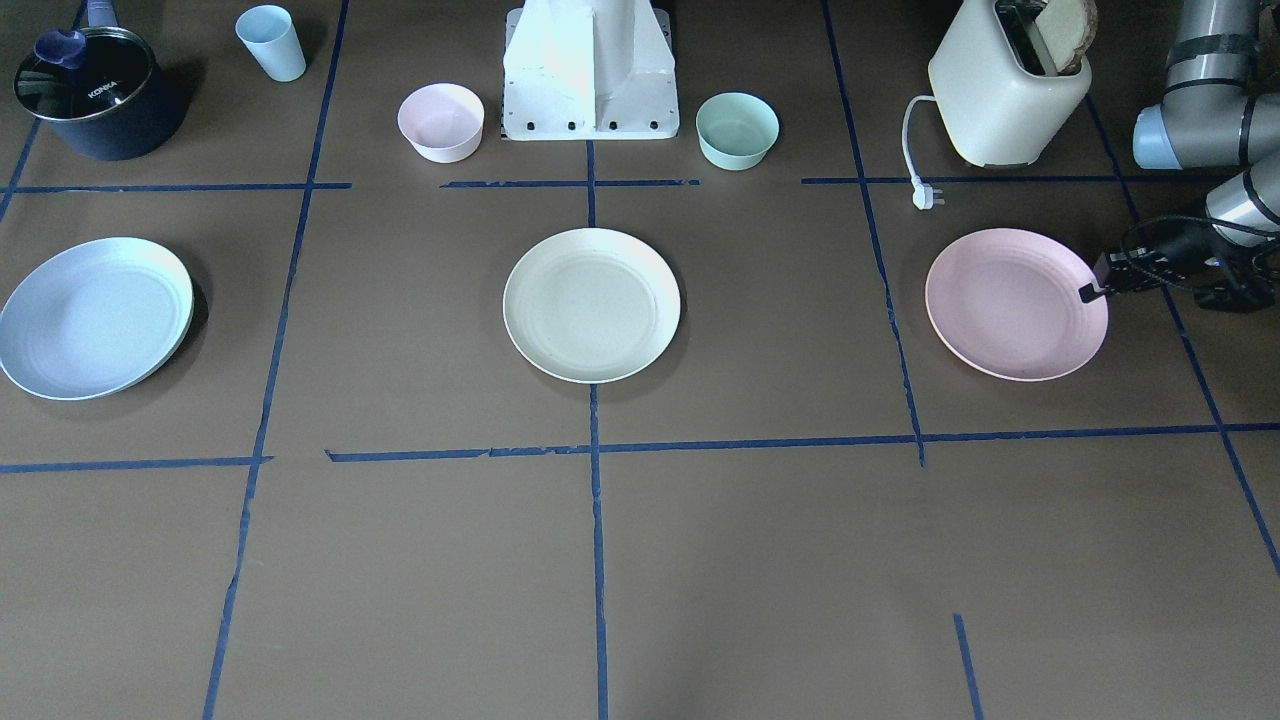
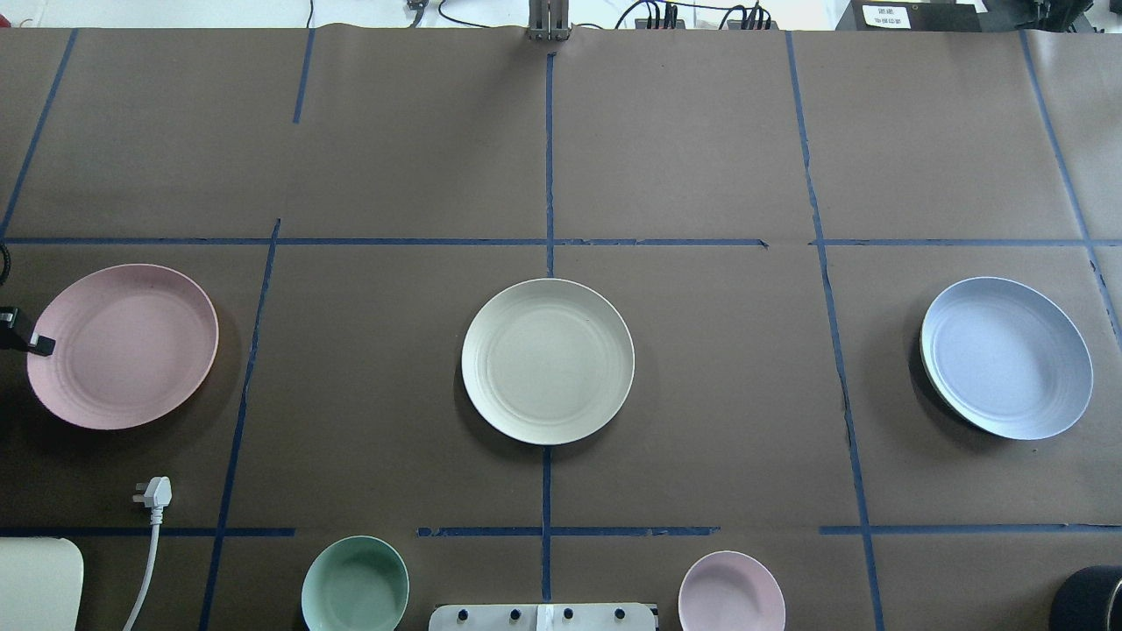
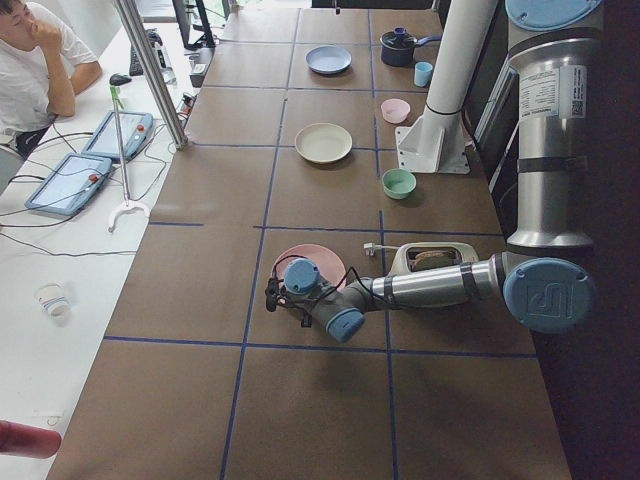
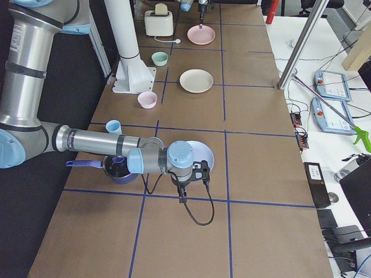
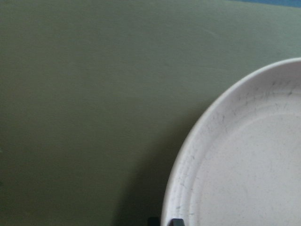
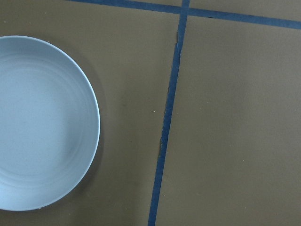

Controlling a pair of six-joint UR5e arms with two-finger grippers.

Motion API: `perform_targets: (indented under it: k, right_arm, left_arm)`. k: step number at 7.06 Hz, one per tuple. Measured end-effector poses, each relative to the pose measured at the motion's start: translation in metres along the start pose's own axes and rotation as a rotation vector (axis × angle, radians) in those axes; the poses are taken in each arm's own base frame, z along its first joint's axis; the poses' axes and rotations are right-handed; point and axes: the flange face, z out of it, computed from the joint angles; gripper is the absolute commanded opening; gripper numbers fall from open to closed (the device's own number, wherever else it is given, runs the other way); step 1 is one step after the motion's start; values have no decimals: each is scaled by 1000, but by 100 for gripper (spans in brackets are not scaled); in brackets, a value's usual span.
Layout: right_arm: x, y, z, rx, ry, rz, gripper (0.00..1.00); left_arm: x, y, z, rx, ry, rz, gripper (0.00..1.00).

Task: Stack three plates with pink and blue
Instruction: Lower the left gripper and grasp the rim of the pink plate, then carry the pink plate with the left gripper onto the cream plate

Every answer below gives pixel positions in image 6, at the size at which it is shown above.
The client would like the blue plate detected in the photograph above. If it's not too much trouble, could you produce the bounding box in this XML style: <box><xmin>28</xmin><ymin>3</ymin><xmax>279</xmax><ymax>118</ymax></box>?
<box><xmin>0</xmin><ymin>36</ymin><xmax>100</xmax><ymax>211</ymax></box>

